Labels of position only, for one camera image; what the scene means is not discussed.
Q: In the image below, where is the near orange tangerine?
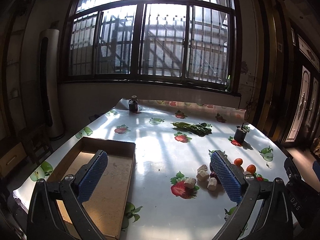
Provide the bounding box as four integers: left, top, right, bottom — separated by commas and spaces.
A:
246, 164, 256, 174

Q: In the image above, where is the white tower fan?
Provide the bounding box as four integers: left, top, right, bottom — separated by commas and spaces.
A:
37, 29, 64, 139

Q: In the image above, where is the window with metal bars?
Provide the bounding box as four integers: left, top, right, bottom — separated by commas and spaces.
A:
60, 0, 242, 93

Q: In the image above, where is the dark purple plum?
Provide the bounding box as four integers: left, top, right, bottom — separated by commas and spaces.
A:
210, 172, 218, 180

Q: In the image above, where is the far orange tangerine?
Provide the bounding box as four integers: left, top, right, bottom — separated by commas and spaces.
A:
234, 158, 243, 166

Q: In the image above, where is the dark glass jar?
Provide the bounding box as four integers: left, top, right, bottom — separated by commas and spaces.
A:
129, 95, 139, 113

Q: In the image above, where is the wooden door with glass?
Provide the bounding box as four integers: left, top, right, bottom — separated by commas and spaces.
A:
283, 28, 319, 148

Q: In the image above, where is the green bottle on sill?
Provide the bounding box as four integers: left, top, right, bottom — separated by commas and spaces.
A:
225, 75, 231, 92

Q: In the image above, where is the black cup with stick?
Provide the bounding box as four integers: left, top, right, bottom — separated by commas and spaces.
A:
234, 123, 248, 144

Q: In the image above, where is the green leafy vegetable bunch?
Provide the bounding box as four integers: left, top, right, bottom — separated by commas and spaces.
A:
172, 122, 212, 137

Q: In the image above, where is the orange tangerine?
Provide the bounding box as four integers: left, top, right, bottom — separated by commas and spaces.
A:
234, 158, 243, 166
246, 164, 256, 174

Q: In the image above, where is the fruit print tablecloth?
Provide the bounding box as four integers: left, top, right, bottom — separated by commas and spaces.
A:
13, 99, 288, 239

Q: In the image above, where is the cardboard tray box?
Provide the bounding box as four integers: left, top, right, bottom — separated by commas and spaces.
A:
46, 137, 136, 239

